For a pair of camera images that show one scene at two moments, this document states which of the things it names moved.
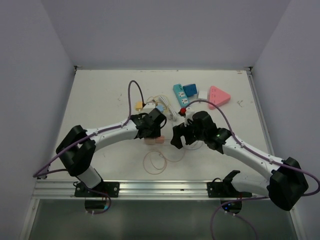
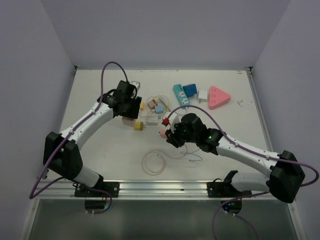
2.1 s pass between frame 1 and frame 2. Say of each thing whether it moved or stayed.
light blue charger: stayed
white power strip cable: stayed
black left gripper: moved
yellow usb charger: stayed
